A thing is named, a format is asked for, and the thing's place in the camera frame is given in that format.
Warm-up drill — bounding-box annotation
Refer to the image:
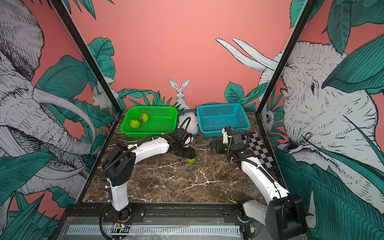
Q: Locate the checkerboard calibration board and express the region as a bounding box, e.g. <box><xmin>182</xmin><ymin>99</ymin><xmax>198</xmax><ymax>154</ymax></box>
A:
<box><xmin>242</xmin><ymin>133</ymin><xmax>278</xmax><ymax>170</ymax></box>

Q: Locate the custard apple with dark spots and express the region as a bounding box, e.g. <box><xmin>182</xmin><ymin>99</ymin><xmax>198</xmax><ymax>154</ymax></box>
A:
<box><xmin>186</xmin><ymin>158</ymin><xmax>196</xmax><ymax>164</ymax></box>

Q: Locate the custard apple green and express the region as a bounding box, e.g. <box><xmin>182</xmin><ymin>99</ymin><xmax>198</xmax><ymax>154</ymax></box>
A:
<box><xmin>129</xmin><ymin>119</ymin><xmax>142</xmax><ymax>129</ymax></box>
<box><xmin>139</xmin><ymin>113</ymin><xmax>150</xmax><ymax>123</ymax></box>

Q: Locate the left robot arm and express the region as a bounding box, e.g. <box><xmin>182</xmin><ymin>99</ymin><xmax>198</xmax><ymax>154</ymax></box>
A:
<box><xmin>98</xmin><ymin>117</ymin><xmax>196</xmax><ymax>224</ymax></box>

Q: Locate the black front frame rail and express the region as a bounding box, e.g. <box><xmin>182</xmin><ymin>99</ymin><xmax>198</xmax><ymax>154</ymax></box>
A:
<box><xmin>62</xmin><ymin>203</ymin><xmax>261</xmax><ymax>224</ymax></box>

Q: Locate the custard apple green lower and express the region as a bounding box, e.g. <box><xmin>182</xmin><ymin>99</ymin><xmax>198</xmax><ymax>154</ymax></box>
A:
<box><xmin>129</xmin><ymin>119</ymin><xmax>142</xmax><ymax>129</ymax></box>

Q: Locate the teal plastic basket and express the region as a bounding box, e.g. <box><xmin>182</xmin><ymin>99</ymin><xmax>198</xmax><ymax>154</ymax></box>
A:
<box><xmin>197</xmin><ymin>103</ymin><xmax>251</xmax><ymax>138</ymax></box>

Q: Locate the black frame post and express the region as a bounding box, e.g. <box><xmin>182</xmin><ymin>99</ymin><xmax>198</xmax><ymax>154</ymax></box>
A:
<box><xmin>51</xmin><ymin>0</ymin><xmax>123</xmax><ymax>114</ymax></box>
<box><xmin>256</xmin><ymin>0</ymin><xmax>317</xmax><ymax>117</ymax></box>

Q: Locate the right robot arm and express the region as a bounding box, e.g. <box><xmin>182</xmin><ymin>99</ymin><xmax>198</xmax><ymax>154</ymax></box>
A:
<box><xmin>213</xmin><ymin>127</ymin><xmax>308</xmax><ymax>240</ymax></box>

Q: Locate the grey bin of foam nets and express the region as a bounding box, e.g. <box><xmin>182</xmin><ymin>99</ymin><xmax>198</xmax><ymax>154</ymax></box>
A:
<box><xmin>178</xmin><ymin>110</ymin><xmax>199</xmax><ymax>139</ymax></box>

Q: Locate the black frame post left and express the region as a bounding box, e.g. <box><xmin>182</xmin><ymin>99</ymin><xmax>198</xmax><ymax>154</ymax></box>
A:
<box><xmin>51</xmin><ymin>0</ymin><xmax>123</xmax><ymax>114</ymax></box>

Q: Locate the white slotted cable duct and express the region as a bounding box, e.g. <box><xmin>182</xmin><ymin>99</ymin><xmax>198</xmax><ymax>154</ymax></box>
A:
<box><xmin>65</xmin><ymin>224</ymin><xmax>242</xmax><ymax>238</ymax></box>

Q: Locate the green plastic basket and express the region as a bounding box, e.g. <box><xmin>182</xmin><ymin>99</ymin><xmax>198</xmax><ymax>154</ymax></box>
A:
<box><xmin>120</xmin><ymin>106</ymin><xmax>178</xmax><ymax>138</ymax></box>

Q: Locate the black frame post right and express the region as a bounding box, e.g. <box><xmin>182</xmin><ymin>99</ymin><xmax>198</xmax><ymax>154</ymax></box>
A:
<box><xmin>256</xmin><ymin>0</ymin><xmax>317</xmax><ymax>117</ymax></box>

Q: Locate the custard apple green upper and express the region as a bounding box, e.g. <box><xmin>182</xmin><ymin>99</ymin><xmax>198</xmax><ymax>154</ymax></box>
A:
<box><xmin>139</xmin><ymin>113</ymin><xmax>150</xmax><ymax>123</ymax></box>

